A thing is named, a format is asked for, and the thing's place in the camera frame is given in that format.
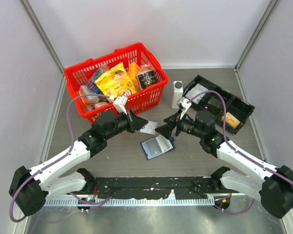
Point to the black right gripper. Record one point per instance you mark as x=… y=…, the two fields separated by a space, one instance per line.
x=166 y=129

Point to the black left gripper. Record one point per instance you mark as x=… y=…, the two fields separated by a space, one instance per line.
x=132 y=119

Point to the white gold credit card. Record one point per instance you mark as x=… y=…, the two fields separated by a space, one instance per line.
x=149 y=128

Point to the blue leather card holder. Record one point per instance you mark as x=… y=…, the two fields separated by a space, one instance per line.
x=157 y=146

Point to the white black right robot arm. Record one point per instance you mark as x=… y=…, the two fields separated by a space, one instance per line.
x=268 y=184

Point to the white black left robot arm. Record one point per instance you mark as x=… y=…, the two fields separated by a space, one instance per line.
x=31 y=188

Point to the white cards in tray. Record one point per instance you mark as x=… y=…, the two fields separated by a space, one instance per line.
x=198 y=88

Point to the gold card in tray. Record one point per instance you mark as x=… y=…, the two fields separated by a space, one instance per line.
x=231 y=120

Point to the red plastic shopping basket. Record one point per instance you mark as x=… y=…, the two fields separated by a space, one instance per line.
x=143 y=100

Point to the white bottle grey cap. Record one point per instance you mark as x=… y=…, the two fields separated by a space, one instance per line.
x=177 y=94

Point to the white sponge pack lower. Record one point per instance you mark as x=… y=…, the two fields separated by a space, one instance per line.
x=96 y=105

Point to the white sponge pack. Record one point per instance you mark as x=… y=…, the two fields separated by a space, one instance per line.
x=89 y=97
x=96 y=105

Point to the black wrapped roll package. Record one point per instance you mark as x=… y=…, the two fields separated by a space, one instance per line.
x=146 y=77

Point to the yellow Lays chips bag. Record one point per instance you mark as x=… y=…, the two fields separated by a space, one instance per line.
x=115 y=82

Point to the orange snack box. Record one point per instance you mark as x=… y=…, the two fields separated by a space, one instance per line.
x=133 y=70

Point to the blue Vileda sponge pack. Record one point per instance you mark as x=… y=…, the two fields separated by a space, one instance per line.
x=92 y=86

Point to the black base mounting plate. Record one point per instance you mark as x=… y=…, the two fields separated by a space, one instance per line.
x=155 y=188

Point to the white sponge pack upper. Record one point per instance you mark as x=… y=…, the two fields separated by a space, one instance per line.
x=89 y=97

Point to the black compartment tray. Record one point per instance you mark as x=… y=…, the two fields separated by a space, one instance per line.
x=212 y=103

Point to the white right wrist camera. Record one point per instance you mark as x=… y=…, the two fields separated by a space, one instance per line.
x=183 y=104

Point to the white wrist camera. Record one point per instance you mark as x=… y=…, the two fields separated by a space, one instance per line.
x=119 y=104
x=183 y=104

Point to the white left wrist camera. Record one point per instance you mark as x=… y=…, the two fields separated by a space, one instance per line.
x=119 y=104

